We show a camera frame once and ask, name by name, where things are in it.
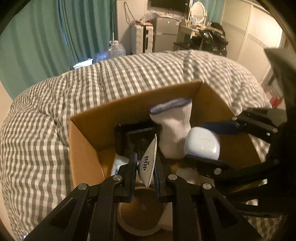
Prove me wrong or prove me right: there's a brown cardboard box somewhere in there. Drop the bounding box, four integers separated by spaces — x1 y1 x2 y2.
69 79 262 241

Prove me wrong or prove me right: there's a grey mini fridge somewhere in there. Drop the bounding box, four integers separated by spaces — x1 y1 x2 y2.
153 16 180 52

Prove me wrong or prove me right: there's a black round object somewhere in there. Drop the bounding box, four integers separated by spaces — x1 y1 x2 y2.
114 121 157 160

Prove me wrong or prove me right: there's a white blue packet in box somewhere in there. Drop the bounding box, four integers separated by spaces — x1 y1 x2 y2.
111 154 129 176

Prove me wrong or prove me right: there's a grey checkered duvet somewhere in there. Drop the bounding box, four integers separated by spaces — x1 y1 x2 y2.
1 50 270 240

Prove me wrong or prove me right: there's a light blue earbuds case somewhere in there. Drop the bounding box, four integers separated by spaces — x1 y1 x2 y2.
184 126 220 160

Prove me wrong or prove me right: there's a white cream tube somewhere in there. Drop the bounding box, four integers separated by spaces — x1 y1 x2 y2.
138 134 157 187

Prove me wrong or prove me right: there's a teal right curtain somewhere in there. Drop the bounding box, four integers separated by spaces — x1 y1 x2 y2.
200 0 225 23

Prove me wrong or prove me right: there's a black wall television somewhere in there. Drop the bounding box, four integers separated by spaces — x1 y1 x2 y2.
151 0 190 13

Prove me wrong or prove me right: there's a clear water jug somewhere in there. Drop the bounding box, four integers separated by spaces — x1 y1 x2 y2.
108 33 126 59

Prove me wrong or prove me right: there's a white oval mirror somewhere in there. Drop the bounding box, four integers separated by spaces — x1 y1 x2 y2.
189 1 206 25

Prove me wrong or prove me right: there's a white sock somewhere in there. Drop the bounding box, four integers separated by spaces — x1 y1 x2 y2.
149 98 192 160

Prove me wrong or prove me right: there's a black bag on desk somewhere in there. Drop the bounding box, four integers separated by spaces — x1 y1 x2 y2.
189 22 228 57

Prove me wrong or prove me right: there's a tape roll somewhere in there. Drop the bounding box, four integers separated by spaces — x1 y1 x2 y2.
117 186 166 237

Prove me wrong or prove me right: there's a white louvered wardrobe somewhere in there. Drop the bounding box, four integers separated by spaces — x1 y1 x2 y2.
221 1 282 83

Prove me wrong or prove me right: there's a teal curtain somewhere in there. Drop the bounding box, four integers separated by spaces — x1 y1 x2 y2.
200 0 225 23
1 1 113 98

